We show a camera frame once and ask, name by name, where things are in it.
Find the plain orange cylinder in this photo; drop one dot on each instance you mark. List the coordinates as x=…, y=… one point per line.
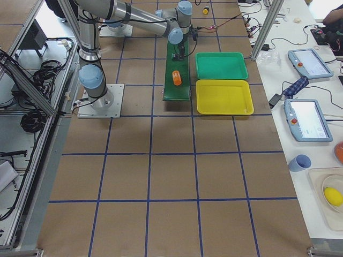
x=176, y=77

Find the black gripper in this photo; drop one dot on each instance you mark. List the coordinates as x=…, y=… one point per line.
x=182, y=50

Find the yellow plastic tray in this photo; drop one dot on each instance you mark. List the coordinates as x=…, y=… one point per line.
x=223, y=97

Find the green plastic tray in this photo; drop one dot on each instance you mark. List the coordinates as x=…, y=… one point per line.
x=221, y=66

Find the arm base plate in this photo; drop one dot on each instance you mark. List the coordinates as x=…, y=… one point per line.
x=108, y=106
x=122, y=30

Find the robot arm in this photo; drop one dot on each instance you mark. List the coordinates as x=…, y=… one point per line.
x=91, y=74
x=173, y=24

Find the black power adapter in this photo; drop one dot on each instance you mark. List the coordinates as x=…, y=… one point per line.
x=274, y=100

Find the beige tray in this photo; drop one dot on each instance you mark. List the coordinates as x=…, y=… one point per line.
x=320, y=180

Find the blue teach pendant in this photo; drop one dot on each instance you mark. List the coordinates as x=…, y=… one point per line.
x=308, y=63
x=306, y=121

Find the green conveyor belt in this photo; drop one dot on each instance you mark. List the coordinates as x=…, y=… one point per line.
x=173, y=62

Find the yellow lemon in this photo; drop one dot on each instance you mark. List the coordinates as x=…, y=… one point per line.
x=333, y=196

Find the blue plastic cup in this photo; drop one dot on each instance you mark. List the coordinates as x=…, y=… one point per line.
x=299, y=163

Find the aluminium frame post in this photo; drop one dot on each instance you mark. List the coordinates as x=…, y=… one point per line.
x=266, y=27

